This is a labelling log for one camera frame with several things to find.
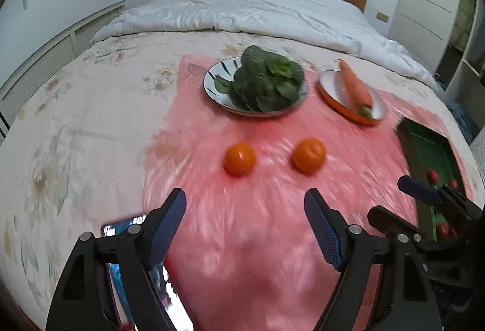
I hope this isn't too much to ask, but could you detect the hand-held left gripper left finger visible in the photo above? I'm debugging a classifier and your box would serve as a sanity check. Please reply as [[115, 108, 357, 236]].
[[45, 187, 196, 331]]

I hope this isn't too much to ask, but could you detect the white open shelf unit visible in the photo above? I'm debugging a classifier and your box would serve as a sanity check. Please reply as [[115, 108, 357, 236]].
[[436, 0, 485, 108]]

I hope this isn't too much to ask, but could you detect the white wardrobe door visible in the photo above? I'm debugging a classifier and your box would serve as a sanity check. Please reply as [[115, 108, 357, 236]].
[[390, 0, 465, 68]]

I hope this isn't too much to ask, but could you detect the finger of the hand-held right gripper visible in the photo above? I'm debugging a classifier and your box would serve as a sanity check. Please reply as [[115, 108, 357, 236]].
[[367, 205, 467, 253], [397, 175, 484, 226]]

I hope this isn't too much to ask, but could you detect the carrot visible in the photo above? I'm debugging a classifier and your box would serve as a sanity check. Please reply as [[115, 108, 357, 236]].
[[337, 59, 374, 121]]

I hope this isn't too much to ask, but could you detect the orange enamel plate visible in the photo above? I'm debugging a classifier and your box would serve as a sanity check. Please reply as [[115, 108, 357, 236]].
[[317, 69, 388, 126]]

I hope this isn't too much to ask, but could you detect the blue cloth heap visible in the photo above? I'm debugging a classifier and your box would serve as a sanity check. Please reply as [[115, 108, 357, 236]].
[[447, 103, 474, 142]]

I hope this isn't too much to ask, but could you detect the pale puffer jacket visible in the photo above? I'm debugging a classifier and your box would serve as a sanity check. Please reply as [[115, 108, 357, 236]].
[[453, 0, 478, 51]]

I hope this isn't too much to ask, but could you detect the green metal tray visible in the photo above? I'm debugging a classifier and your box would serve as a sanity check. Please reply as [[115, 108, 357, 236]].
[[396, 117, 465, 242]]

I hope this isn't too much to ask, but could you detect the leafy green vegetable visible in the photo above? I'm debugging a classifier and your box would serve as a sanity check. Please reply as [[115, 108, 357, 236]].
[[215, 45, 305, 113]]

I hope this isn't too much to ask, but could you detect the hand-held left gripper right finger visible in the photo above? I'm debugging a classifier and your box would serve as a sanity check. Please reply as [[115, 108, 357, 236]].
[[304, 187, 443, 331]]

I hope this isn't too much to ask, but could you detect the white plate with dark rim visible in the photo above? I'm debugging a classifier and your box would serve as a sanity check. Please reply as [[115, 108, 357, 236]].
[[203, 57, 308, 118]]

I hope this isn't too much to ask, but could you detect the pink plastic sheet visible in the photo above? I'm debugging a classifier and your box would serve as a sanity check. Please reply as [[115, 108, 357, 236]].
[[142, 54, 476, 331]]

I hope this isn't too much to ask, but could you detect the white duvet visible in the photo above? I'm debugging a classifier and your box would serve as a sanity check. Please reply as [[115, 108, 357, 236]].
[[93, 0, 440, 89]]

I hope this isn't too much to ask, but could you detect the smartphone in red case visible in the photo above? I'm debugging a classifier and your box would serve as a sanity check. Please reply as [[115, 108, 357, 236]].
[[100, 214, 196, 331]]

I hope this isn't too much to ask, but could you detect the white vent panel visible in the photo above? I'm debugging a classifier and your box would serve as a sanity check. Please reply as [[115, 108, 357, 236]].
[[470, 134, 485, 165]]

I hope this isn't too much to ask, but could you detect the orange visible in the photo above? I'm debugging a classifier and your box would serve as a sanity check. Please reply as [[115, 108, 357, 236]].
[[224, 142, 255, 176], [292, 139, 326, 175]]

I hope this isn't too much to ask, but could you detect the white slatted wall panel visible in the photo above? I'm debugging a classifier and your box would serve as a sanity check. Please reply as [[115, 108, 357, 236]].
[[0, 0, 125, 142]]

